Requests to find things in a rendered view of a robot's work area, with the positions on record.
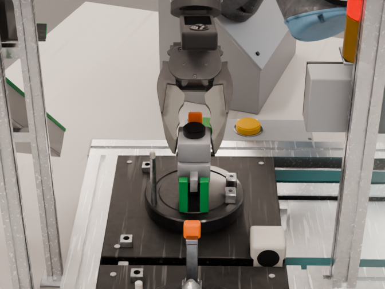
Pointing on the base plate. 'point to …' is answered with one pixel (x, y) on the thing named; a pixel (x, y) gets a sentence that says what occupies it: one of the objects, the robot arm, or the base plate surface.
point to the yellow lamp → (350, 39)
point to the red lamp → (353, 8)
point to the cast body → (193, 153)
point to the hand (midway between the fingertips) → (194, 143)
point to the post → (359, 144)
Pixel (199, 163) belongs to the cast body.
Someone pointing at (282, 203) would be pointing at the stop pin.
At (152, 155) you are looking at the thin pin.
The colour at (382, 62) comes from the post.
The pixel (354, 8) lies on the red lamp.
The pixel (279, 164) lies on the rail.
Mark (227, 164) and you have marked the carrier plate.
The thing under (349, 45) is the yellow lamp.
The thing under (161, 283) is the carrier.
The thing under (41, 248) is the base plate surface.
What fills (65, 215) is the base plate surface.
